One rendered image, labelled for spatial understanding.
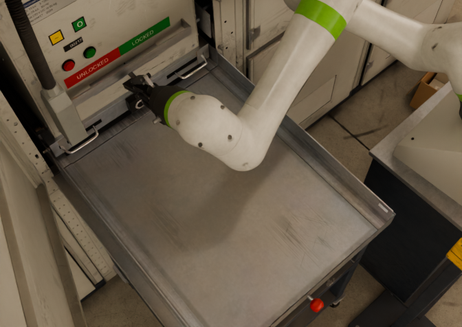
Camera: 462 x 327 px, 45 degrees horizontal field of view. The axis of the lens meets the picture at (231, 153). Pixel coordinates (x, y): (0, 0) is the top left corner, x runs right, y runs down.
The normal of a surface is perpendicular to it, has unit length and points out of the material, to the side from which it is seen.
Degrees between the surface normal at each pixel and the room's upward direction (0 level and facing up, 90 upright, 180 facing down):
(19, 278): 0
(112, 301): 0
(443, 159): 90
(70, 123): 90
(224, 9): 90
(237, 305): 0
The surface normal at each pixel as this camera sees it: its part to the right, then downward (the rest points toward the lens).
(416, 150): -0.71, 0.62
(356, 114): -0.03, -0.51
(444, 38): -0.72, -0.56
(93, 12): 0.64, 0.65
